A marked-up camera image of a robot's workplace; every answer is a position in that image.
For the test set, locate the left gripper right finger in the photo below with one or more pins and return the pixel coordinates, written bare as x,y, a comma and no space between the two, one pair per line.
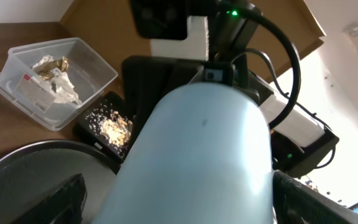
294,202

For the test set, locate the clear plastic waste bin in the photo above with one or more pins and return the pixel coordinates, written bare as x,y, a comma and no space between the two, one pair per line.
88,72

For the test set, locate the black rectangular tray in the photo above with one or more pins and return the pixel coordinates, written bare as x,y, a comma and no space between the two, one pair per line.
83,133

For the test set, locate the white napkin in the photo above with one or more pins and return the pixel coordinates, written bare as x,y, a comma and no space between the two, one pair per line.
60,85

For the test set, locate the nut shell food scraps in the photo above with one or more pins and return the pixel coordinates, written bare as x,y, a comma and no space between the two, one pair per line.
107,124

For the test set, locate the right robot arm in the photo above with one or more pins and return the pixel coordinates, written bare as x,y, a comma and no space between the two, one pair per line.
301,142

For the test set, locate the round black serving tray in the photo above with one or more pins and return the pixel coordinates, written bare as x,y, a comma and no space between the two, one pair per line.
28,173

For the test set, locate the gold foil wrapper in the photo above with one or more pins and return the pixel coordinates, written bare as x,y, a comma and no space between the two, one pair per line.
45,70

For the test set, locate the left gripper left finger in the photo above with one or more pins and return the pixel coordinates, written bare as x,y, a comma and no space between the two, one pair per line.
64,203

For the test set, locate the light blue cup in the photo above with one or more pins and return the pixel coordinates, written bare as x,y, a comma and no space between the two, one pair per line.
203,156

